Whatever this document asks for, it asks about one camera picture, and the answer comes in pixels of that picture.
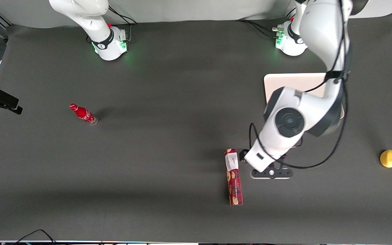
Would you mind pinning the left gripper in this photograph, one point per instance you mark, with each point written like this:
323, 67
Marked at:
243, 154

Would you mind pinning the red cookie box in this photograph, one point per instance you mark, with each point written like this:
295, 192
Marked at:
234, 180

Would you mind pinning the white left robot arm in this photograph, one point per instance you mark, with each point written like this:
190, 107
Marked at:
322, 30

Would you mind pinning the beige tray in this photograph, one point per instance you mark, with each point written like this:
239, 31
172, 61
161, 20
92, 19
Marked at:
294, 82

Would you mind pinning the dark grey table mat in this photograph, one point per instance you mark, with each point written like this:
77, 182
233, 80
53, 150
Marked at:
168, 109

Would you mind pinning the yellow lemon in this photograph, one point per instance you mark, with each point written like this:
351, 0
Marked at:
389, 158

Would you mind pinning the red cola bottle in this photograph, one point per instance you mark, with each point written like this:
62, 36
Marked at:
83, 114

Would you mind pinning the black clamp device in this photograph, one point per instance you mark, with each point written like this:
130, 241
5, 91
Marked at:
2, 98

